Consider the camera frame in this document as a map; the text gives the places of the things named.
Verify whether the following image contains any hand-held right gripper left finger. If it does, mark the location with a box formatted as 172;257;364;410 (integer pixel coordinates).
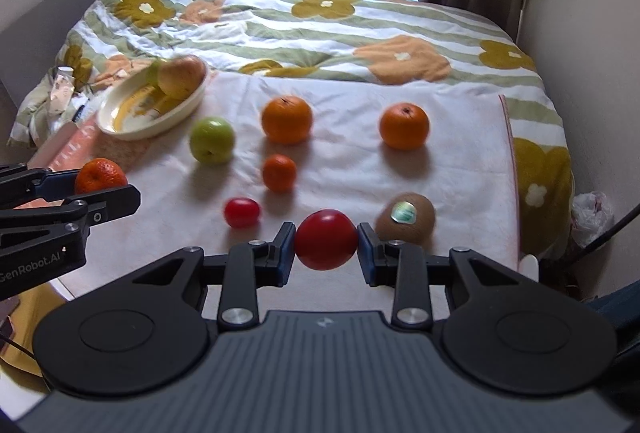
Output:
131;221;297;332

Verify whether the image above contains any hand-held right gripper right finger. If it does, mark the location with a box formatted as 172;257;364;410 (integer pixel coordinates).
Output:
356;222;541;329

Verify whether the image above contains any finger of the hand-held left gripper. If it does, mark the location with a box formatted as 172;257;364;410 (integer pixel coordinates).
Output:
0;164;82;210
0;184;142;248

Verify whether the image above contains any small mandarin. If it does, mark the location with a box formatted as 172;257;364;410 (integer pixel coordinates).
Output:
262;154;297;192
75;158;128;194

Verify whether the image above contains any large red tomato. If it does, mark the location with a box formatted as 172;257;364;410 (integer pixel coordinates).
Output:
294;209;360;271

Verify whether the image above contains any small red tomato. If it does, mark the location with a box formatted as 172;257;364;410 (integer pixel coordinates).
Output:
223;197;262;229

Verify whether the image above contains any brown kiwi with sticker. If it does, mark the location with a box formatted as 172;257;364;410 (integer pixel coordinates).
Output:
375;193;437;246

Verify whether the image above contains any cream oval bowl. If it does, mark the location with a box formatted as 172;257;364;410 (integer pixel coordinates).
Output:
96;63;208;142

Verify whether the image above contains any large orange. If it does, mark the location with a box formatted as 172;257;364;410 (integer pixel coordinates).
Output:
261;95;314;144
378;103;431;150

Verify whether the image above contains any small black object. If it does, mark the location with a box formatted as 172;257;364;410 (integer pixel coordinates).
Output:
72;100;97;124

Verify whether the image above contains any white towel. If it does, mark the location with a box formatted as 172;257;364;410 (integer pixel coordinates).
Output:
52;70;523;301

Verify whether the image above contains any wrinkled brown apple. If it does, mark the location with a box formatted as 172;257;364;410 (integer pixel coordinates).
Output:
157;55;207;100

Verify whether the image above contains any floral striped quilt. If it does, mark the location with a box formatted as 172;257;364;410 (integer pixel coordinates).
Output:
7;0;576;259

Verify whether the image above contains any white plastic bag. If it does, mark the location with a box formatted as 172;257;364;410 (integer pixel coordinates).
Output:
570;190;615;249

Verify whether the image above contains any dark blue cloth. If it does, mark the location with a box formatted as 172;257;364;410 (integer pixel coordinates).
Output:
592;278;640;356

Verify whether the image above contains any black cable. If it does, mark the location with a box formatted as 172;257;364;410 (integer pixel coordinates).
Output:
582;203;640;250

